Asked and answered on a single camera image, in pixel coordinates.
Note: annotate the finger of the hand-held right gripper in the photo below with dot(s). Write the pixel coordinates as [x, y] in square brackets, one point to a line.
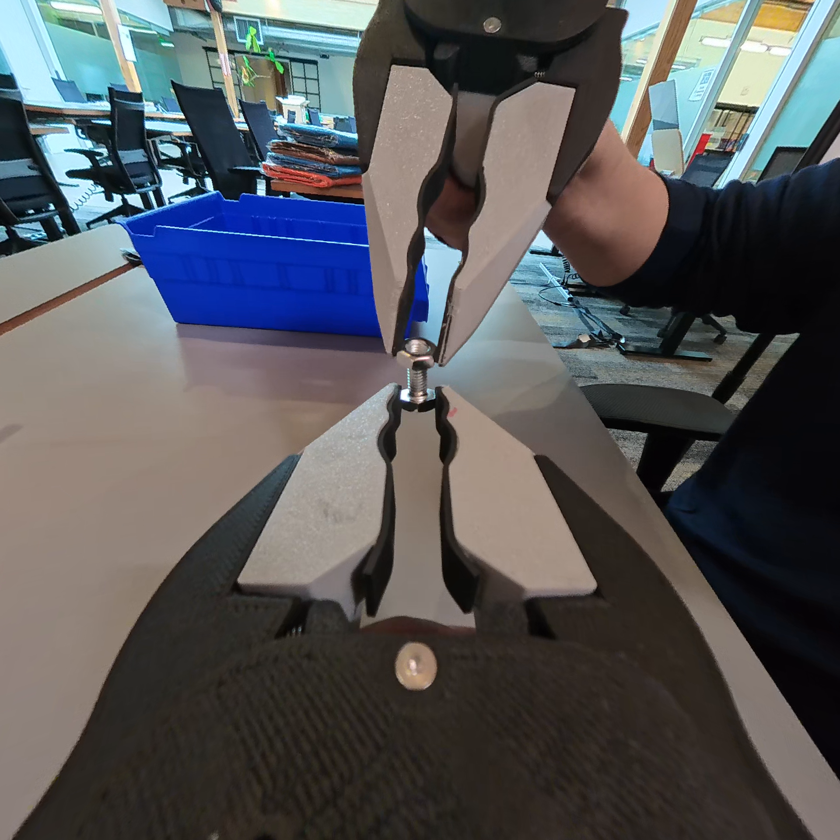
[505, 210]
[407, 197]

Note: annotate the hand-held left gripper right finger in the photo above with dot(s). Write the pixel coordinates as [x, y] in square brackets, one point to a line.
[518, 518]

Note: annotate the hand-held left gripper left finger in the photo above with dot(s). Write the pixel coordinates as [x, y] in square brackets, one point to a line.
[315, 518]

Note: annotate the medium steel hex nut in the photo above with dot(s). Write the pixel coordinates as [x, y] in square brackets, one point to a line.
[415, 354]

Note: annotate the blue plastic bin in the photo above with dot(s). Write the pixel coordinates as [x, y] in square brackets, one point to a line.
[262, 269]

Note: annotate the short steel hex bolt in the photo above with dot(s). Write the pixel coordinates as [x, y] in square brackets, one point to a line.
[415, 387]

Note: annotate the person's right forearm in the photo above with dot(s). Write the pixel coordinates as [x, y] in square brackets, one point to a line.
[709, 236]

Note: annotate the person's right hand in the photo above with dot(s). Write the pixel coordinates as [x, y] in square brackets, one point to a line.
[459, 210]

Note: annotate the stack of folded cloths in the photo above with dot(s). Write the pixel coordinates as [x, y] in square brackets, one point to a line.
[315, 154]

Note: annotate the black office chair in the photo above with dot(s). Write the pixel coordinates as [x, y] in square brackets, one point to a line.
[259, 128]
[216, 138]
[705, 167]
[29, 170]
[124, 151]

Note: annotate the grey padded office chair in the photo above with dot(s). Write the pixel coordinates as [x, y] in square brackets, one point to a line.
[656, 410]

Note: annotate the white standing card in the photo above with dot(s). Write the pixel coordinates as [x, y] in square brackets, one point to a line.
[666, 124]

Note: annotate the green hanging decoration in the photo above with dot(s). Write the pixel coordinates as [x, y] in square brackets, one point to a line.
[253, 49]

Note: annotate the wooden post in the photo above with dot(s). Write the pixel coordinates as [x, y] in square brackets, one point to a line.
[656, 72]

